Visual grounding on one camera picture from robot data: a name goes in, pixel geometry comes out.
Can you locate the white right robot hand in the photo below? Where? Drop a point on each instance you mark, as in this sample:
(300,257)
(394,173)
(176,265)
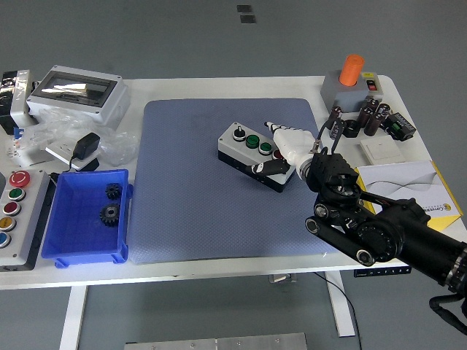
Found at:
(293,144)

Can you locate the grey four-button control box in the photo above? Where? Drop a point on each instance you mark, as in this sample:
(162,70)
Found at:
(241,153)

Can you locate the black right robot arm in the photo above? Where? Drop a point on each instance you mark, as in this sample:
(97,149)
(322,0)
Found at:
(383,226)

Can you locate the black desk control panel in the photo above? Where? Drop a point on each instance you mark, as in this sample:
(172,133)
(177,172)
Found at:
(383,271)

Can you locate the grey five-button control box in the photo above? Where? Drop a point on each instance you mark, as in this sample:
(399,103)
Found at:
(27,226)

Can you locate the dark brown capacitor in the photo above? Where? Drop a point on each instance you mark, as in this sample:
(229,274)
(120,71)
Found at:
(335,117)
(384,113)
(374,124)
(373,103)
(365,116)

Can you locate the orange cylinder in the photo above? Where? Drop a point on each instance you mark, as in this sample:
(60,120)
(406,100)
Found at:
(351,70)

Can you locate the black module with green terminal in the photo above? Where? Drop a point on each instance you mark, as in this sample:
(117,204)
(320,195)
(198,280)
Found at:
(399,127)

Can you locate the blue-grey textured mat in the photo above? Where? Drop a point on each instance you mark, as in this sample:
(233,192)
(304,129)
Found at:
(204,218)

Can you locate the dark floor plate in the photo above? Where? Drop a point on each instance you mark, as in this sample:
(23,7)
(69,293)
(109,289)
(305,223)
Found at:
(247,19)
(243,8)

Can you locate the white table leg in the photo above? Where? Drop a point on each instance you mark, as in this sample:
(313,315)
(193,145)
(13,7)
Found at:
(73,317)
(341,310)

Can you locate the clear plastic bag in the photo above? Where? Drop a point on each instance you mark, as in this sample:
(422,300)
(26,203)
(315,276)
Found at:
(116,146)

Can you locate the small black gear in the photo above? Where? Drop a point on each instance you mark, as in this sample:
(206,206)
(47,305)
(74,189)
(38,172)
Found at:
(114,191)

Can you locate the large black gear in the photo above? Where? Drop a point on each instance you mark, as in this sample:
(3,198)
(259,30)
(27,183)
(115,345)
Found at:
(109,215)

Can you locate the black power adapter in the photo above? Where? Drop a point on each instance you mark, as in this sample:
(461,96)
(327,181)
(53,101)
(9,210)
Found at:
(87,145)

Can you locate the grey metal plate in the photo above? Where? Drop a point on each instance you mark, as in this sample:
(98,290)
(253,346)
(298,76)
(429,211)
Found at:
(219,342)

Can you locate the blue plastic bin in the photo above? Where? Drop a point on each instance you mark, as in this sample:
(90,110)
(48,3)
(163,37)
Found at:
(78,233)

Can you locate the white and black device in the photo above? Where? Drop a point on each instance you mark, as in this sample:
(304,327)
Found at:
(18,98)

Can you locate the grey switch box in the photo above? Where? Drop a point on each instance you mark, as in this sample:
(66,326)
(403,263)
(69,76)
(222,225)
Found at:
(350,98)

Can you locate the white wall switch panel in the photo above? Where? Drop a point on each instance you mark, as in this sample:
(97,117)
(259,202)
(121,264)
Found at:
(381,150)

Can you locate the metal bracket under table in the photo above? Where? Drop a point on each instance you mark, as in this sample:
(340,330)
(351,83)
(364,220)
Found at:
(282,279)

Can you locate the grey enclosure with clear lid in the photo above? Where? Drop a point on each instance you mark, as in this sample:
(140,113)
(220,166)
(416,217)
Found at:
(106,105)

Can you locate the white wall socket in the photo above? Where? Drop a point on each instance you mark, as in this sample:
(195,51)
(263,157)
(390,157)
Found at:
(60,151)

